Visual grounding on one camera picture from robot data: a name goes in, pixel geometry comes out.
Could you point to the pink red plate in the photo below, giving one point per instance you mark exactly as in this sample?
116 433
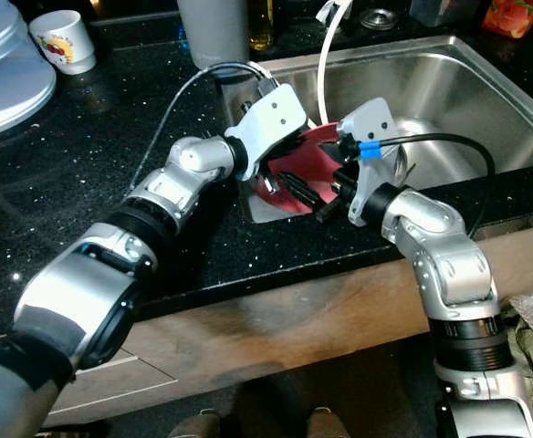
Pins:
308 160

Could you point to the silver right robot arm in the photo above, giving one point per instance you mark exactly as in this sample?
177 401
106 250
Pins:
449 255

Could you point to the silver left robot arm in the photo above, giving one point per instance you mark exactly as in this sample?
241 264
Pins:
84 292

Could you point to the metal sink strainer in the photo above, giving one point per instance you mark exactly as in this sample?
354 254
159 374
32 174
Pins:
403 164

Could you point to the brown wooden cabinet front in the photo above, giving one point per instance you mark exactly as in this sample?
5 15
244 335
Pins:
303 306

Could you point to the stainless steel sink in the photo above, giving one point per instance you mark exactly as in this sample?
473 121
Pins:
458 87

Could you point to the round metal hole cover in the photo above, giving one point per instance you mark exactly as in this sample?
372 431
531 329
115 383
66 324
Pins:
379 18

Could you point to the yellow oil bottle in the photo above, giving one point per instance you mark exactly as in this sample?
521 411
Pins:
260 27

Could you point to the grey tumbler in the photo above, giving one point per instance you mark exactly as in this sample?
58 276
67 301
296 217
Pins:
212 36

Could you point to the dark plastic container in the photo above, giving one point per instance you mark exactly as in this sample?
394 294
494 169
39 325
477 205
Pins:
444 11

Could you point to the red orange package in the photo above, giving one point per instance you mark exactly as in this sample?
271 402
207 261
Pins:
513 16

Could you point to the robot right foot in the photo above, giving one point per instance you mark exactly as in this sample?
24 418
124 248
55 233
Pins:
329 427

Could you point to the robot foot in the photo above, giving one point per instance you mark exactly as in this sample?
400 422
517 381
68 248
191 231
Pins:
329 427
198 428

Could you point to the white printed mug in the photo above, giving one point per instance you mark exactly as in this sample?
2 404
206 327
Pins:
64 41

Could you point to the crumpled plastic bag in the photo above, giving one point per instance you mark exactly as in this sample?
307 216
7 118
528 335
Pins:
531 365

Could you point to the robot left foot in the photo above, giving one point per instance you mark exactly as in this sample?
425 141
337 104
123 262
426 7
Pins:
198 428

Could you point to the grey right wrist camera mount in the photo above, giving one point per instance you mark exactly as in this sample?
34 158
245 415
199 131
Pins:
371 120

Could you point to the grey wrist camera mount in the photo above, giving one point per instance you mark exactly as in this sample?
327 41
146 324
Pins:
271 119
371 120

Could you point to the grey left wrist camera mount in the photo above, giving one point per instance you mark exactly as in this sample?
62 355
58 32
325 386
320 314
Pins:
271 119

